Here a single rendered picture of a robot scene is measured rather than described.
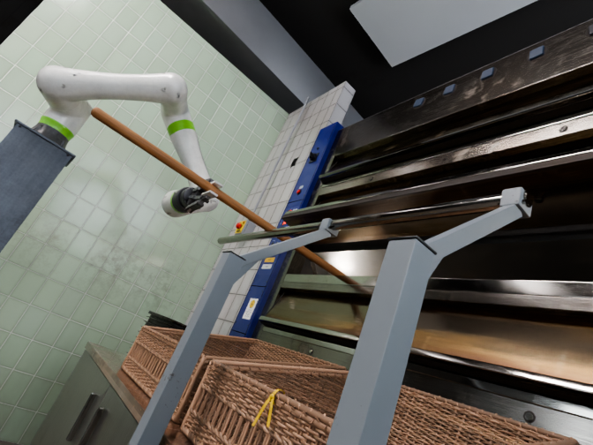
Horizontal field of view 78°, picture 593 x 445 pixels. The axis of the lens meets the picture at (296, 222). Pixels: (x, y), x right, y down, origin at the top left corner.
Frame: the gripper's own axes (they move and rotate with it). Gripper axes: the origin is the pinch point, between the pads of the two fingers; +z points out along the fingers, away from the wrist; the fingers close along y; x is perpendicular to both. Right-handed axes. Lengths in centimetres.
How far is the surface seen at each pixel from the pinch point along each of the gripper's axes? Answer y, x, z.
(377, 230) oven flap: -18, -59, 17
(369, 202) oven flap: -21, -45, 23
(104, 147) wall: -33, 32, -125
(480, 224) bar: 14, -12, 85
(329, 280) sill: 4, -60, -1
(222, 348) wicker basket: 43, -43, -29
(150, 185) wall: -28, -1, -124
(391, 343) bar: 36, 1, 86
